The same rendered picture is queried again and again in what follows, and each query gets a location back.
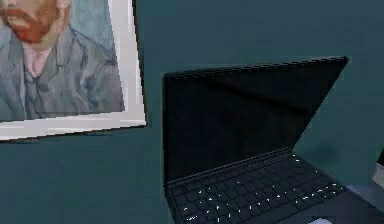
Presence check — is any black open laptop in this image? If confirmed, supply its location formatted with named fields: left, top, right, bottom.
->
left=162, top=55, right=384, bottom=224

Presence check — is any white framed portrait painting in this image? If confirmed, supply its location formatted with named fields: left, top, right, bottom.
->
left=0, top=0, right=148, bottom=142

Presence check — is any white black box object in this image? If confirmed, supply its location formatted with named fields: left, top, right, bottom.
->
left=371, top=148, right=384, bottom=189

